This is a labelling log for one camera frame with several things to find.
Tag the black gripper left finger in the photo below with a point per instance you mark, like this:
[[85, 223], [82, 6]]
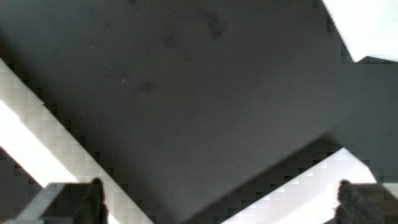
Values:
[[67, 204]]

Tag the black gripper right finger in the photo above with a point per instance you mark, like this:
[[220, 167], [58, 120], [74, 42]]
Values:
[[368, 203]]

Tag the white L-shaped border wall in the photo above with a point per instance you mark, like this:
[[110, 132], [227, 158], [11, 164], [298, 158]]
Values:
[[41, 146]]

